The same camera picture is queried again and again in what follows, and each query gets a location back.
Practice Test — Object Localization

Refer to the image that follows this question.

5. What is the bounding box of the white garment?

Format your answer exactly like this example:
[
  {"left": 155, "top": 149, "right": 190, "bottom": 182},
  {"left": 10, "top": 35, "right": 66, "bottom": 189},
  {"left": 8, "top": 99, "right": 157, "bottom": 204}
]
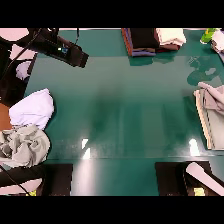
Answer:
[{"left": 210, "top": 29, "right": 224, "bottom": 55}]

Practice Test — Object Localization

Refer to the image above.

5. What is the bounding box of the black cable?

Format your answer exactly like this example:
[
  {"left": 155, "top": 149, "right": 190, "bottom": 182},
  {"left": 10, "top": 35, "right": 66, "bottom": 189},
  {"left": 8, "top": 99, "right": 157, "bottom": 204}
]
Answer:
[{"left": 1, "top": 29, "right": 43, "bottom": 76}]

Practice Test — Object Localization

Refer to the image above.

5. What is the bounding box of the pinkish grey garment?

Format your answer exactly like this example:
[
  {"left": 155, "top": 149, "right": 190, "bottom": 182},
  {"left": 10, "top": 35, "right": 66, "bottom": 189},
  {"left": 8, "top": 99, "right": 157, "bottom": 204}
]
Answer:
[{"left": 194, "top": 81, "right": 224, "bottom": 116}]

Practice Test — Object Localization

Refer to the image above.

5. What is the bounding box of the dark brown garment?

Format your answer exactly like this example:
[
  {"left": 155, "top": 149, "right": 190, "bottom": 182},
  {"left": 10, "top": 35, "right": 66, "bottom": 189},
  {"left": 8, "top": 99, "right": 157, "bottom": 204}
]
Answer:
[{"left": 156, "top": 43, "right": 181, "bottom": 54}]

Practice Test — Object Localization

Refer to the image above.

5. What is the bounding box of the cream garment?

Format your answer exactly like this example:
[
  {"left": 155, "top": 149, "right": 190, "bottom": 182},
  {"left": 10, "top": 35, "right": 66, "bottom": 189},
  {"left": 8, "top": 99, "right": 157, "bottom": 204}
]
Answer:
[{"left": 155, "top": 28, "right": 187, "bottom": 47}]

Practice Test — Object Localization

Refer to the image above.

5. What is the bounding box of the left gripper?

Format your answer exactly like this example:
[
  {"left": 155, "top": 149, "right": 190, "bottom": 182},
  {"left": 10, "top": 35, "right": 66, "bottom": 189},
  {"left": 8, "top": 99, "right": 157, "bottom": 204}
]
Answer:
[{"left": 64, "top": 44, "right": 90, "bottom": 69}]

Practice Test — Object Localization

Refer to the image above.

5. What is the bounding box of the green garment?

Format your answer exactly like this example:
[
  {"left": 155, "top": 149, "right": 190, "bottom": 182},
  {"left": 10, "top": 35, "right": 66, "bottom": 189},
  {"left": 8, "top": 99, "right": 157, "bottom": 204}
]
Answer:
[{"left": 200, "top": 28, "right": 218, "bottom": 45}]

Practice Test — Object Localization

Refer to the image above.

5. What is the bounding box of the black garment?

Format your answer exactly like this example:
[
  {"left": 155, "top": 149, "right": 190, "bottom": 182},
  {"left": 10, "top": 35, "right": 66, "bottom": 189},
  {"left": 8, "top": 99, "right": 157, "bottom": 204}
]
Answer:
[{"left": 129, "top": 28, "right": 161, "bottom": 51}]

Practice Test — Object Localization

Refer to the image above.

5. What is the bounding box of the pale grey garment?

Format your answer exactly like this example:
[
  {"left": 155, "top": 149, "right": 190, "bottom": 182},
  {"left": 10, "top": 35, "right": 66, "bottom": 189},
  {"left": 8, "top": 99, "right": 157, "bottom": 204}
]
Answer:
[{"left": 194, "top": 89, "right": 224, "bottom": 151}]

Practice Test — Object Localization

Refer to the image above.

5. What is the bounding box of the grey-green garment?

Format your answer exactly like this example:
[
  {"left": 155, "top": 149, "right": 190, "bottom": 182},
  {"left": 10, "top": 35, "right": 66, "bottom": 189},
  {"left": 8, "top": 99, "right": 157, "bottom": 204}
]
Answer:
[{"left": 0, "top": 124, "right": 52, "bottom": 169}]

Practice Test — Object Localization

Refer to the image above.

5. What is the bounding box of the blue garment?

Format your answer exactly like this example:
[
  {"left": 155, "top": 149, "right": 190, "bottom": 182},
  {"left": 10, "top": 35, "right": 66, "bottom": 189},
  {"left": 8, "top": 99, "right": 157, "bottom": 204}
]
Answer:
[{"left": 125, "top": 28, "right": 157, "bottom": 57}]

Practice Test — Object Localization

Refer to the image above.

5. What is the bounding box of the light grey shirt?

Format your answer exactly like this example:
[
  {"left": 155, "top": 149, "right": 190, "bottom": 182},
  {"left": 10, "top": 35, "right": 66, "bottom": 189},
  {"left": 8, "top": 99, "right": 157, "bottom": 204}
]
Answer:
[{"left": 8, "top": 88, "right": 55, "bottom": 131}]

